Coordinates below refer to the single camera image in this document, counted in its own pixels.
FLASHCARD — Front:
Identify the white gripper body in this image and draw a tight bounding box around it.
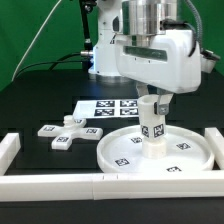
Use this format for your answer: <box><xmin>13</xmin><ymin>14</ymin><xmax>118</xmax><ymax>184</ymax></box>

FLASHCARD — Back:
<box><xmin>115</xmin><ymin>30</ymin><xmax>201</xmax><ymax>93</ymax></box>

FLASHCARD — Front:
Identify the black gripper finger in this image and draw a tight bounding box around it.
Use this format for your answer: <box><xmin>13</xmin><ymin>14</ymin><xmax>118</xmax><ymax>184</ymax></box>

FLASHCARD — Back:
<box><xmin>136</xmin><ymin>83</ymin><xmax>149</xmax><ymax>97</ymax></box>
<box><xmin>154</xmin><ymin>93</ymin><xmax>173</xmax><ymax>115</ymax></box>

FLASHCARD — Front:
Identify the white round table top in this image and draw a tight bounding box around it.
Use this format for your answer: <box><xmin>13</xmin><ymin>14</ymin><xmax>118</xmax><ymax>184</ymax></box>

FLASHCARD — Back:
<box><xmin>97</xmin><ymin>125</ymin><xmax>214</xmax><ymax>174</ymax></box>

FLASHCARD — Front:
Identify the white cross-shaped table base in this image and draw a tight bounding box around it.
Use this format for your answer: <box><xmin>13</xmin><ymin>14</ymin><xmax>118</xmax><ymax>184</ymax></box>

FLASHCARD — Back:
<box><xmin>38</xmin><ymin>115</ymin><xmax>103</xmax><ymax>150</ymax></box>

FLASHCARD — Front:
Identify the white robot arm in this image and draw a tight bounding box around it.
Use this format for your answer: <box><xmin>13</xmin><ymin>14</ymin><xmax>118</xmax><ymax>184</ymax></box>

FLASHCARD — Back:
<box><xmin>89</xmin><ymin>0</ymin><xmax>201</xmax><ymax>115</ymax></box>

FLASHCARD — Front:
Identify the white marker tag board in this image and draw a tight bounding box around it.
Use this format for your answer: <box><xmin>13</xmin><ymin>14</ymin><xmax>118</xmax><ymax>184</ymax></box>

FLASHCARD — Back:
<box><xmin>73</xmin><ymin>99</ymin><xmax>138</xmax><ymax>119</ymax></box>

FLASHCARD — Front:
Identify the white right fence bar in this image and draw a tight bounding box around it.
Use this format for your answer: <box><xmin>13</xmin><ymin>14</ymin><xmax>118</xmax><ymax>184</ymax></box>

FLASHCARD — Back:
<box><xmin>205</xmin><ymin>127</ymin><xmax>224</xmax><ymax>170</ymax></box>

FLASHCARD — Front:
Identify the white fence bar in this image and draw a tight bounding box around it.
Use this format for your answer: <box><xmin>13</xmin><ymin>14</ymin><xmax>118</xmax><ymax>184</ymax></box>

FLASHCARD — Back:
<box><xmin>0</xmin><ymin>171</ymin><xmax>224</xmax><ymax>202</ymax></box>
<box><xmin>0</xmin><ymin>133</ymin><xmax>21</xmax><ymax>176</ymax></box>
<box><xmin>205</xmin><ymin>127</ymin><xmax>224</xmax><ymax>170</ymax></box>

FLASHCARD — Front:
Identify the white front fence bar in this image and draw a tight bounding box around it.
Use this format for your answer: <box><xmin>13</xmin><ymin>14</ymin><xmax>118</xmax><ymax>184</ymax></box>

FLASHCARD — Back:
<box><xmin>0</xmin><ymin>171</ymin><xmax>224</xmax><ymax>202</ymax></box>

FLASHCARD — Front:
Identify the white left fence bar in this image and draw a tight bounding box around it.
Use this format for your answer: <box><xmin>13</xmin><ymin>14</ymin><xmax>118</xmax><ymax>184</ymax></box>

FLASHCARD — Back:
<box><xmin>0</xmin><ymin>133</ymin><xmax>21</xmax><ymax>176</ymax></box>

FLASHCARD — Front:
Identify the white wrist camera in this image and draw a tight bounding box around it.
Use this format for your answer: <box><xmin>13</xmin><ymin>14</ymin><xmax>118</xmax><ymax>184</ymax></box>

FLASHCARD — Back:
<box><xmin>201</xmin><ymin>49</ymin><xmax>221</xmax><ymax>73</ymax></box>

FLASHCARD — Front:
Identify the grey arm hose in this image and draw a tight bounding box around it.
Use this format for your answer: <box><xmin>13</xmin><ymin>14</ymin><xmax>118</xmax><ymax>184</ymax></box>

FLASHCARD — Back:
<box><xmin>184</xmin><ymin>0</ymin><xmax>204</xmax><ymax>48</ymax></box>

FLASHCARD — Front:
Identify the black cable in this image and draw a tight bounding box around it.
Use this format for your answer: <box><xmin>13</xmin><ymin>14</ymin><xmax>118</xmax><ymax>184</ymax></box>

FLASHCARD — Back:
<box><xmin>11</xmin><ymin>53</ymin><xmax>94</xmax><ymax>83</ymax></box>

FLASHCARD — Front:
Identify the white cable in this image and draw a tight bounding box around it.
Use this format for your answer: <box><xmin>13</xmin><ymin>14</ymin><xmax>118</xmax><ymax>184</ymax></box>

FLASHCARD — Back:
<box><xmin>11</xmin><ymin>0</ymin><xmax>64</xmax><ymax>73</ymax></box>

